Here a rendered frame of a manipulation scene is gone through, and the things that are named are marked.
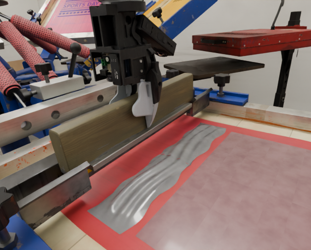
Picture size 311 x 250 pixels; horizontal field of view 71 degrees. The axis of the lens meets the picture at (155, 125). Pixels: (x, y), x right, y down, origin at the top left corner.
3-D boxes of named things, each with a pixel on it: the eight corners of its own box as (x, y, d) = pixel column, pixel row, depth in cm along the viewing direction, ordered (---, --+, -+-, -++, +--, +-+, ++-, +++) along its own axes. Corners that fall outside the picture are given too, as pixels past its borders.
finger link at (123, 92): (106, 126, 43) (103, 81, 38) (127, 116, 47) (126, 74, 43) (117, 132, 42) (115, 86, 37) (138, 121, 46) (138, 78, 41)
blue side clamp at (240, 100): (246, 117, 62) (249, 93, 59) (240, 123, 59) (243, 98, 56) (160, 100, 79) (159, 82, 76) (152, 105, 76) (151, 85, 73)
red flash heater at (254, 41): (260, 43, 168) (262, 26, 163) (321, 47, 130) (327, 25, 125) (191, 51, 149) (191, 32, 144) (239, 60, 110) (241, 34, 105)
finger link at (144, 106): (131, 136, 39) (119, 86, 36) (151, 124, 44) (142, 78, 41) (144, 139, 38) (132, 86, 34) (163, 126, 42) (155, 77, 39)
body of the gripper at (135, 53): (94, 85, 38) (80, 5, 32) (129, 74, 44) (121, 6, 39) (126, 91, 33) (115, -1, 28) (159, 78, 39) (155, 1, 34)
